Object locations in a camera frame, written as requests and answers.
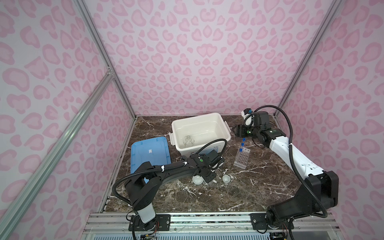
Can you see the clear test tube rack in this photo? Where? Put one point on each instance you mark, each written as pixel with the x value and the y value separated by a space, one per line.
pixel 241 159

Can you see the white plastic storage bin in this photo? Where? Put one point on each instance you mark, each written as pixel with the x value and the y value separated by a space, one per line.
pixel 203 129

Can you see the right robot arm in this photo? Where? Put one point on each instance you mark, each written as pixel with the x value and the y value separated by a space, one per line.
pixel 318 191

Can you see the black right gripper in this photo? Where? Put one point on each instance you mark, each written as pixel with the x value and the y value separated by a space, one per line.
pixel 241 128

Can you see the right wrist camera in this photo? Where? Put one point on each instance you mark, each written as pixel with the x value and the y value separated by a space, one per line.
pixel 246 112

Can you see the blue plastic bin lid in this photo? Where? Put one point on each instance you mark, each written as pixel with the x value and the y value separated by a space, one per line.
pixel 155 150

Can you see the clear glass flask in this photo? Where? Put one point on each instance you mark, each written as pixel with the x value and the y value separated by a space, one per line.
pixel 188 141

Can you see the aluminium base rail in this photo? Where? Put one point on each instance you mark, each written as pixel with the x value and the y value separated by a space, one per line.
pixel 211 226

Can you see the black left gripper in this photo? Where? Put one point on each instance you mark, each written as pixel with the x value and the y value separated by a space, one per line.
pixel 211 178

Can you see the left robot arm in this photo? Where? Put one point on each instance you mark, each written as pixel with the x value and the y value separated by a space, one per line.
pixel 144 184

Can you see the white funnel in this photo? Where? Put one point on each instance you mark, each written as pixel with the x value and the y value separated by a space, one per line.
pixel 198 180

